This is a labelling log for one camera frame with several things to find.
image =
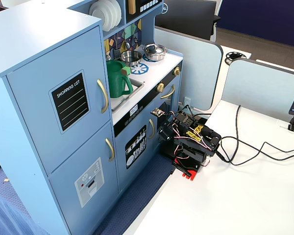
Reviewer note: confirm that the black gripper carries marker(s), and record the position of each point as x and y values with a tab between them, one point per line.
165	132

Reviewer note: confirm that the blue shopping list fridge door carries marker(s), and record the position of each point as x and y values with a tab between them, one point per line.
39	73

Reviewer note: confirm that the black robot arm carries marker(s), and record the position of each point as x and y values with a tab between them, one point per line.
205	137

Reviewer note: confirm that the red robot base clamp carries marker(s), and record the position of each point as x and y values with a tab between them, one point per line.
186	173

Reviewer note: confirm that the blue dishwasher print door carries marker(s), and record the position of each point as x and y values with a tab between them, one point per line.
134	181

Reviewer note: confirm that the blue oven door with window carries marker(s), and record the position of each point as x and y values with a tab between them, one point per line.
170	98

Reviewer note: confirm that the open steel saucepan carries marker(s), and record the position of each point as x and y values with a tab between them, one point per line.
131	56

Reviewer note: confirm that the blue ice dispenser fridge door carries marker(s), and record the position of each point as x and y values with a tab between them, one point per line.
71	195

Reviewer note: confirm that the black toy microwave door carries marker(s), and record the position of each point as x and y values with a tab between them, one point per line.
147	11

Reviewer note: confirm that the blue toy kitchen cabinet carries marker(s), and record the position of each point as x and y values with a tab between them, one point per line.
27	36

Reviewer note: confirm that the gold stove knob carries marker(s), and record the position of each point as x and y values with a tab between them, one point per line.
177	71
160	87

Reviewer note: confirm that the grey toy sink basin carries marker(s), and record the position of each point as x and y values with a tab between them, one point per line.
134	86

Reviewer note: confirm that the green plastic pitcher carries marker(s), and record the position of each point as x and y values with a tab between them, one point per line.
116	83

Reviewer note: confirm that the small green and tan block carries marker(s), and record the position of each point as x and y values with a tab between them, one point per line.
126	71

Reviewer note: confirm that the light grey desk partition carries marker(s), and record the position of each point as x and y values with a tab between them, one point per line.
191	61
259	85

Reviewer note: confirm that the steel pot with lid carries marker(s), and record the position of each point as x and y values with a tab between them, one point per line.
154	52

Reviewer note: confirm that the steel slotted spatula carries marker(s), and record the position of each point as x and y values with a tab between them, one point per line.
116	54

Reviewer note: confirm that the steel ladle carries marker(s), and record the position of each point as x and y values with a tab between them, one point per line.
127	45

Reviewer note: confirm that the black monitor back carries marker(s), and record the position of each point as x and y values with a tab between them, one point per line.
186	17

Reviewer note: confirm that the white toy plate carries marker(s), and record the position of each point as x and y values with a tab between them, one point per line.
119	12
98	11
114	14

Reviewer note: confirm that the blue fabric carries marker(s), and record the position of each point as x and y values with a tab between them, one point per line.
5	215

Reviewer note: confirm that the small wrist camera board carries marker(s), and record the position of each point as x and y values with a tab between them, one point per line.
157	112

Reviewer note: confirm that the white wall socket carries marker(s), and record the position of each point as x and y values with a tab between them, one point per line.
186	101

